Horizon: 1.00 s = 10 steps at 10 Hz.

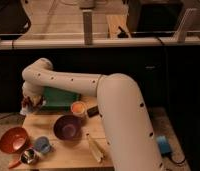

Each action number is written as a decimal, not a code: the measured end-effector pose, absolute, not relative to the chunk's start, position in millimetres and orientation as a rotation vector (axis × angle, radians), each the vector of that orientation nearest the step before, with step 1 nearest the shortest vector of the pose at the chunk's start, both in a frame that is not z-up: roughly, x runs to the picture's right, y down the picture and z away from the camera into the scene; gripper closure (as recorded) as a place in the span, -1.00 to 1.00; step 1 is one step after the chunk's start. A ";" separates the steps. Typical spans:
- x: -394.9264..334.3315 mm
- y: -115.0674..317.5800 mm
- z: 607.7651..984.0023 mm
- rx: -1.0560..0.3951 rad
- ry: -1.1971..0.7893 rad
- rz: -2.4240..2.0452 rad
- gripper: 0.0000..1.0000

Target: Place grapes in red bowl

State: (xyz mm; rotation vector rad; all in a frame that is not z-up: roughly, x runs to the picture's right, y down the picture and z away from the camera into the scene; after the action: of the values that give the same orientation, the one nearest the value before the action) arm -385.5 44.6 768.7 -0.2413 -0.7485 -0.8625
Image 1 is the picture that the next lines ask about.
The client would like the small steel pot orange handle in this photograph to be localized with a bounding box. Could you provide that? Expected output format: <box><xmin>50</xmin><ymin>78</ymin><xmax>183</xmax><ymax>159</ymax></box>
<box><xmin>8</xmin><ymin>148</ymin><xmax>38</xmax><ymax>169</ymax></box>

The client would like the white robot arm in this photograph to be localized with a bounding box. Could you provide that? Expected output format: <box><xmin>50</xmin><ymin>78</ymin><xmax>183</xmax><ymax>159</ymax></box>
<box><xmin>22</xmin><ymin>58</ymin><xmax>165</xmax><ymax>171</ymax></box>

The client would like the purple bowl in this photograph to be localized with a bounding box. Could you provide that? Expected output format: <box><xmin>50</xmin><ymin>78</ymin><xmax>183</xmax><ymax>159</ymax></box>
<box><xmin>53</xmin><ymin>115</ymin><xmax>81</xmax><ymax>140</ymax></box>

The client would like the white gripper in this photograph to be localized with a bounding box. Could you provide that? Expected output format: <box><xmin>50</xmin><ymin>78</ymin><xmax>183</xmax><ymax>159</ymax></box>
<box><xmin>20</xmin><ymin>81</ymin><xmax>44</xmax><ymax>115</ymax></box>

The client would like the orange cup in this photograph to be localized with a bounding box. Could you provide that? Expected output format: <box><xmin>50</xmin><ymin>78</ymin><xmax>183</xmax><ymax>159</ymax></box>
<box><xmin>71</xmin><ymin>101</ymin><xmax>86</xmax><ymax>118</ymax></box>

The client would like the blue tape roll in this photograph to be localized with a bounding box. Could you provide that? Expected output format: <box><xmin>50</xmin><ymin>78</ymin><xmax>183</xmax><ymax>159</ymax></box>
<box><xmin>156</xmin><ymin>136</ymin><xmax>172</xmax><ymax>155</ymax></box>

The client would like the wooden board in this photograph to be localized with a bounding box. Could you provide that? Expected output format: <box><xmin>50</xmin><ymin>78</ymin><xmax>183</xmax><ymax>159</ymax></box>
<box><xmin>106</xmin><ymin>14</ymin><xmax>131</xmax><ymax>39</ymax></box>

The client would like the yellow corn cob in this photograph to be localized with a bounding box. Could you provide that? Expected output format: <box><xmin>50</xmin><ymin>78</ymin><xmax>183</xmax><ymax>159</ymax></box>
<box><xmin>86</xmin><ymin>134</ymin><xmax>104</xmax><ymax>163</ymax></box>

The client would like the dark grape bunch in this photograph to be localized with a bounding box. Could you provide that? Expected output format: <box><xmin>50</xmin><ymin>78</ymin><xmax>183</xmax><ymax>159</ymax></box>
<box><xmin>22</xmin><ymin>96</ymin><xmax>43</xmax><ymax>108</ymax></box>

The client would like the small black block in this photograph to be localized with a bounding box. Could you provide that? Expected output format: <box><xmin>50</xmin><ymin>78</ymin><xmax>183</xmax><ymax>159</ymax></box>
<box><xmin>87</xmin><ymin>106</ymin><xmax>99</xmax><ymax>117</ymax></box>

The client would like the blue cup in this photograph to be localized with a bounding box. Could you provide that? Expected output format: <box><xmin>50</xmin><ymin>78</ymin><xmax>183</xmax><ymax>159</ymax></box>
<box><xmin>34</xmin><ymin>136</ymin><xmax>51</xmax><ymax>154</ymax></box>

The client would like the green bin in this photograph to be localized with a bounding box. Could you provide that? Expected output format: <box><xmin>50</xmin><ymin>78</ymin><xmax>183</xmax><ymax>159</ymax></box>
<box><xmin>42</xmin><ymin>87</ymin><xmax>80</xmax><ymax>111</ymax></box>

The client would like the red bowl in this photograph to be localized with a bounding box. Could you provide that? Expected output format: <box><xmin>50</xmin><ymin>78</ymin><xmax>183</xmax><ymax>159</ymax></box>
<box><xmin>0</xmin><ymin>127</ymin><xmax>29</xmax><ymax>154</ymax></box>

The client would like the metal railing frame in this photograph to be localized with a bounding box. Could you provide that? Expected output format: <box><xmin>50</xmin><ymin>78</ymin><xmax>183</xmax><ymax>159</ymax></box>
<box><xmin>0</xmin><ymin>9</ymin><xmax>200</xmax><ymax>50</ymax></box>

